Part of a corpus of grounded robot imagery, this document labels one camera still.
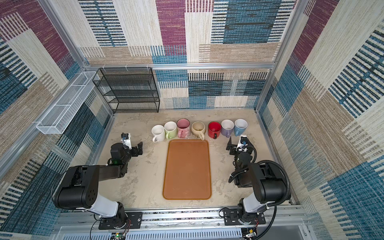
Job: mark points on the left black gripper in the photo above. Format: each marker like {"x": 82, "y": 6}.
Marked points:
{"x": 135, "y": 153}

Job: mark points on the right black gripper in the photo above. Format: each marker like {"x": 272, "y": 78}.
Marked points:
{"x": 233, "y": 147}

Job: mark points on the purple mug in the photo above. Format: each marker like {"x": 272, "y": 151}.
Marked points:
{"x": 227, "y": 128}

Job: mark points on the blue mug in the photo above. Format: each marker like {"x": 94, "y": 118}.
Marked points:
{"x": 240, "y": 126}

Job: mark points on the red mug black handle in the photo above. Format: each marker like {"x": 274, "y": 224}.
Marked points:
{"x": 214, "y": 130}

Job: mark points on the white mug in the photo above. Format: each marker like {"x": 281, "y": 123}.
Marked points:
{"x": 159, "y": 133}

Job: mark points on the cream marbled mug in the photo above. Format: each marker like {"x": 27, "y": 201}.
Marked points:
{"x": 199, "y": 130}

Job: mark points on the light green mug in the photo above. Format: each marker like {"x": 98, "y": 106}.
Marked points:
{"x": 171, "y": 130}

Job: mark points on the orange plastic tray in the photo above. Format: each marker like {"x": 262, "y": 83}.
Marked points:
{"x": 188, "y": 171}

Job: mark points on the pink ghost pattern mug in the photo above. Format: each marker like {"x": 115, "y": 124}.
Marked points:
{"x": 184, "y": 130}

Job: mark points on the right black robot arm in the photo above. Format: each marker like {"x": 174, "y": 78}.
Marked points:
{"x": 269, "y": 181}

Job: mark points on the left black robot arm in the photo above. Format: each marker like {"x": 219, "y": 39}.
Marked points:
{"x": 78, "y": 189}

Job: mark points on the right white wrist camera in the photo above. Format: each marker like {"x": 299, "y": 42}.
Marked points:
{"x": 242, "y": 143}

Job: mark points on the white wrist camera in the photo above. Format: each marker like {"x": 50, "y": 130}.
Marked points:
{"x": 242, "y": 143}
{"x": 126, "y": 140}

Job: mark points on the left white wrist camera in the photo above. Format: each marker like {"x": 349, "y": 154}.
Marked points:
{"x": 126, "y": 140}

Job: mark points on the black wire shelf rack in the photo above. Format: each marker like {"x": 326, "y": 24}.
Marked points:
{"x": 128, "y": 90}

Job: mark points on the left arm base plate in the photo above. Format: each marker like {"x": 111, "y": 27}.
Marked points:
{"x": 130, "y": 220}

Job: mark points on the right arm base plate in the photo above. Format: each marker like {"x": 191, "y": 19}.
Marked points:
{"x": 233, "y": 217}

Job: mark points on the white wire mesh basket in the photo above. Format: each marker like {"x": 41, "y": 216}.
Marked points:
{"x": 59, "y": 116}

